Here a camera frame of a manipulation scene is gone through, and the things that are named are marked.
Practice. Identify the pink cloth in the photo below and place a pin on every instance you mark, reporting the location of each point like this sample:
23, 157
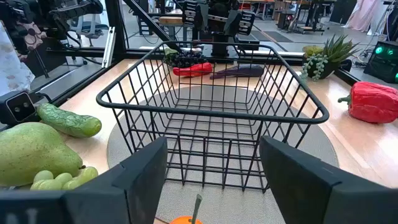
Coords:
362, 15

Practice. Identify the green pear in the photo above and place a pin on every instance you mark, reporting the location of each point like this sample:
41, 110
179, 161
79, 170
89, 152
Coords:
31, 152

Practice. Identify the silver aluminium bar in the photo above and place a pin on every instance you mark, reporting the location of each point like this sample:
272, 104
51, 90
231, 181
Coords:
109, 46

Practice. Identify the red chili pepper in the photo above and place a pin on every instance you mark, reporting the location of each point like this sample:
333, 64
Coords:
192, 70

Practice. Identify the dark grape bunch with leaves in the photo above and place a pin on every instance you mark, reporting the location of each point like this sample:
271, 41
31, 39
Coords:
186, 59

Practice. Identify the purple eggplant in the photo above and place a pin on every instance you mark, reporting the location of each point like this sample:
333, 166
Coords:
239, 71

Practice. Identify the potted succulent plant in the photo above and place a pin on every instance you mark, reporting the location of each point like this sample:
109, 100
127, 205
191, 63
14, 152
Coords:
326, 67

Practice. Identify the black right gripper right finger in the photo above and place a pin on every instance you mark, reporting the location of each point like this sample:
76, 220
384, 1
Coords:
298, 186

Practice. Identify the black computer with green lights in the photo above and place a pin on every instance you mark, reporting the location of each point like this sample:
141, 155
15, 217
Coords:
382, 65

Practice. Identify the office chair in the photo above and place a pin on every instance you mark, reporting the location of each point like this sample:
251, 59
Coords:
90, 28

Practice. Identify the green grape bunch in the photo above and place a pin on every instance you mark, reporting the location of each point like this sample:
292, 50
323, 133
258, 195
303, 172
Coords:
81, 177

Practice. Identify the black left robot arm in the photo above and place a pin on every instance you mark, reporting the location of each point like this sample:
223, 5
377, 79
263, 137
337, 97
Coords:
220, 40

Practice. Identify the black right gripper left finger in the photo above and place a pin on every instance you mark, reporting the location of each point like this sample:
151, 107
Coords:
140, 186

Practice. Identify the orange with stem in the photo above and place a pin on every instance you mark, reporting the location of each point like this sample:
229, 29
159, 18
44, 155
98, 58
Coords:
182, 221

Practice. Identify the person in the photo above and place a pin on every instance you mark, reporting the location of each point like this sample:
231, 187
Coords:
12, 68

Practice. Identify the red bell pepper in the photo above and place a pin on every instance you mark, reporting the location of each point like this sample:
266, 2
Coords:
373, 102

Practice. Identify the round grey placemat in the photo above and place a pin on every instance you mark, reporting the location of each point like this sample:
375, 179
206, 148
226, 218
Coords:
217, 205

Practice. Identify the large green leafy vegetable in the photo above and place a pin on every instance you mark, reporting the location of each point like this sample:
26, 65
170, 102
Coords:
68, 121

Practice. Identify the black table-level camera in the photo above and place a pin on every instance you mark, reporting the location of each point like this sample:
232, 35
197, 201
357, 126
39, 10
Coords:
20, 107

